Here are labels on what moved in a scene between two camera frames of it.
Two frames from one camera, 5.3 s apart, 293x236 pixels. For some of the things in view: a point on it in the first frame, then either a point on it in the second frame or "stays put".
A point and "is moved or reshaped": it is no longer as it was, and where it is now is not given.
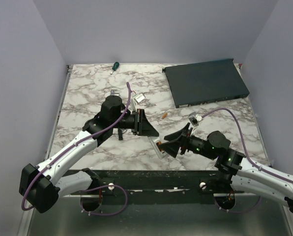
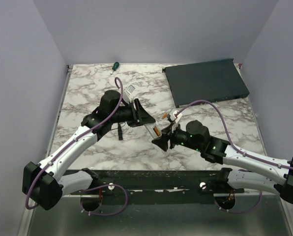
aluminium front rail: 164,195 stays put
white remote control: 154,140 is moved or reshaped
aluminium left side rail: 58,111 stays put
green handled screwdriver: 115,67 stays put
